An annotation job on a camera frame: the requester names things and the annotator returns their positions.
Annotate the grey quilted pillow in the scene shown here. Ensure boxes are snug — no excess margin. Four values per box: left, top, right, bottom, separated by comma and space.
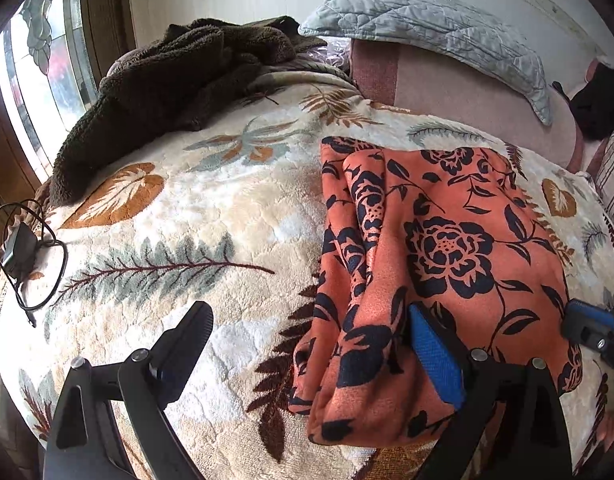
298, 0, 555, 126

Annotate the black power adapter with cable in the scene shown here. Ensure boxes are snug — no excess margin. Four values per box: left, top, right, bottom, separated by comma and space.
0, 199, 68, 328

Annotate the wooden window frame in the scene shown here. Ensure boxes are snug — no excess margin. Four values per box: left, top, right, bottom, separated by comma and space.
79, 0, 138, 81

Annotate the purple plastic bag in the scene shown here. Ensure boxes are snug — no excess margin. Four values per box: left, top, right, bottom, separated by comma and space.
297, 42, 355, 73

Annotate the black cloth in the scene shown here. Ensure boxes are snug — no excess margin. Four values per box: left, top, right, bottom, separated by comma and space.
554, 62, 614, 141

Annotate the cream leaf-print fleece blanket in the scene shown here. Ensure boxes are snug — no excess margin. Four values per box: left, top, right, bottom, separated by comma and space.
0, 67, 614, 480

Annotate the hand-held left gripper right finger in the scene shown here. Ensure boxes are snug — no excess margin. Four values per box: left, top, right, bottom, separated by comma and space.
407, 302, 575, 480

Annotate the stained glass window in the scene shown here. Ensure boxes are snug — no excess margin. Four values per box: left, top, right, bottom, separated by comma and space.
0, 0, 100, 181

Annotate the dark brown fleece blanket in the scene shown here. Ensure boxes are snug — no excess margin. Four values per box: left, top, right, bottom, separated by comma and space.
49, 17, 328, 208

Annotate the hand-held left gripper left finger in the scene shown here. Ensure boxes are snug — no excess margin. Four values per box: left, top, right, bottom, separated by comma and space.
42, 301, 215, 480

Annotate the orange black floral garment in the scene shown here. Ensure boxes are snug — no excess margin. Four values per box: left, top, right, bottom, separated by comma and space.
287, 135, 585, 448

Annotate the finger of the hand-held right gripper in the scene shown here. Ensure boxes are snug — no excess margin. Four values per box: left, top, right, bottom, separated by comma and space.
561, 299, 614, 386

